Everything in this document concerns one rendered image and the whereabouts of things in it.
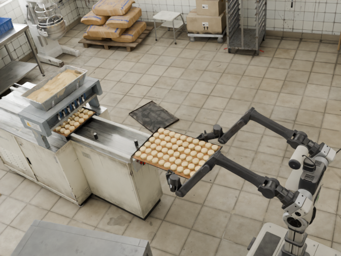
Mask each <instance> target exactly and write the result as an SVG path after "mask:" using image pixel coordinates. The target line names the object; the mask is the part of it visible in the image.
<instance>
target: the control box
mask: <svg viewBox="0 0 341 256"><path fill-rule="evenodd" d="M140 162H141V161H138V162H137V159H134V158H133V163H132V164H133V168H134V171H135V172H138V171H139V170H140V169H141V167H142V166H143V165H144V162H143V163H142V164H140Z"/></svg>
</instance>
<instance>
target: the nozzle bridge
mask: <svg viewBox="0 0 341 256"><path fill-rule="evenodd" d="M84 94H85V95H84ZM101 94H103V91H102V88H101V85H100V82H99V79H95V78H91V77H88V76H85V80H84V83H83V85H82V86H80V87H79V88H78V89H76V90H75V91H74V92H72V93H71V94H70V95H68V96H67V97H66V98H64V99H63V100H62V101H60V102H59V103H58V104H56V105H55V106H54V107H52V108H51V109H50V110H48V111H47V112H46V111H43V110H41V109H38V108H35V107H34V106H33V105H31V104H30V105H29V106H27V107H26V108H24V109H23V110H22V111H20V112H19V113H18V116H19V118H20V120H21V122H22V124H23V126H24V127H25V128H27V129H29V130H32V133H33V135H34V137H35V139H36V141H37V143H38V145H39V146H42V147H44V148H46V149H48V148H49V147H50V145H49V142H48V140H47V138H46V137H49V136H51V135H52V133H51V132H52V131H53V130H54V129H55V128H57V127H58V126H59V125H61V124H62V123H63V122H64V121H66V120H67V119H68V118H69V117H71V116H72V115H73V114H74V113H76V112H77V111H78V110H79V109H81V108H82V107H83V106H84V105H86V104H87V103H89V105H91V106H94V107H99V106H100V105H99V101H98V98H97V95H99V96H100V95H101ZM81 95H83V97H84V98H85V96H86V99H84V101H82V98H81ZM79 97H80V98H81V102H80V98H79ZM77 99H78V100H79V102H80V105H78V103H77ZM75 101H76V103H75ZM72 102H73V103H74V105H76V106H75V109H73V107H72ZM70 105H71V107H70ZM67 106H68V107H69V108H70V109H71V108H72V109H71V112H68V110H67ZM65 109H66V111H65ZM62 110H64V112H65V113H66V116H63V113H62ZM60 113H61V115H60ZM57 114H58V115H59V116H60V117H61V120H58V118H57Z"/></svg>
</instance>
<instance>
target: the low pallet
mask: <svg viewBox="0 0 341 256"><path fill-rule="evenodd" d="M153 28H154V26H146V29H145V30H144V31H143V32H142V33H141V35H140V36H139V37H138V38H137V39H136V40H135V41H134V42H130V43H126V42H116V41H114V40H112V39H111V38H106V39H104V40H90V39H87V38H83V39H81V40H80V41H79V42H78V43H83V45H84V48H89V47H90V46H91V45H92V44H96V45H104V47H105V50H109V49H110V48H111V47H112V46H123V47H126V49H127V52H131V51H132V50H133V49H134V48H135V47H136V46H137V45H138V44H139V43H140V42H141V41H142V40H143V39H144V38H145V37H146V36H147V34H149V32H150V31H151V30H152V29H153ZM108 40H109V41H108Z"/></svg>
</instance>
